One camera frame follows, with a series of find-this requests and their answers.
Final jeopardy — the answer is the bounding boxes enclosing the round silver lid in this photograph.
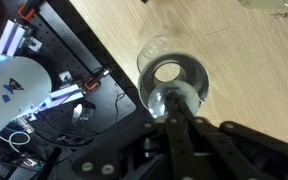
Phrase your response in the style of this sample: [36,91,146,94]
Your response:
[147,80,200,118]

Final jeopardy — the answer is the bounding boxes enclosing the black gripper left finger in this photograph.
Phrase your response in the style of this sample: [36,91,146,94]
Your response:
[165,103,198,180]

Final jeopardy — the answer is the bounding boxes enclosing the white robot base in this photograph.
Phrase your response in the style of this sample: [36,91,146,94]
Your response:
[0,55,52,131]

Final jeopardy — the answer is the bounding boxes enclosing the glass carafe with steel funnel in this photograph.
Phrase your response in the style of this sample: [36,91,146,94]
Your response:
[137,27,210,119]

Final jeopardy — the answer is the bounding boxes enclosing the aluminium rail with orange clamp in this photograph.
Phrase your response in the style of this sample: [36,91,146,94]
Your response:
[51,67,112,106]

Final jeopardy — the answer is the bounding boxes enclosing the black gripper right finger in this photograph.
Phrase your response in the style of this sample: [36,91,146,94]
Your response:
[178,98,251,180]

